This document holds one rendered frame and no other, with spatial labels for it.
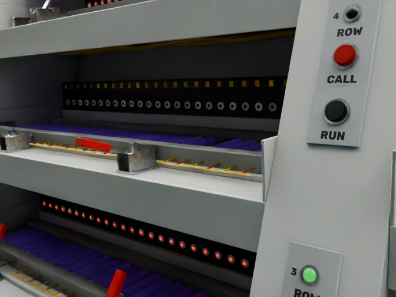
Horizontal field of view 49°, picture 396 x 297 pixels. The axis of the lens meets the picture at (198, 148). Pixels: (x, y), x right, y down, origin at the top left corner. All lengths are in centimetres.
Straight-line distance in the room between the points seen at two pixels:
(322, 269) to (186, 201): 14
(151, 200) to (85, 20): 27
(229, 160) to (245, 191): 6
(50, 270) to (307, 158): 43
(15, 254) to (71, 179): 23
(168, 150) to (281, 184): 18
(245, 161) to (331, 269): 15
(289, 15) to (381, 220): 19
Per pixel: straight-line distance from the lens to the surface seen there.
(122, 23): 55
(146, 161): 48
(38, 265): 69
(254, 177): 42
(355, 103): 34
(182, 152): 47
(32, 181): 62
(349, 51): 35
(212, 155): 45
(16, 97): 88
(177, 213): 42
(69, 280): 63
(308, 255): 33
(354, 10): 36
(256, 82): 57
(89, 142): 44
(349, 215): 33
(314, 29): 38
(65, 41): 65
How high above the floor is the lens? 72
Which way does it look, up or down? 6 degrees up
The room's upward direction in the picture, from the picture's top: 11 degrees clockwise
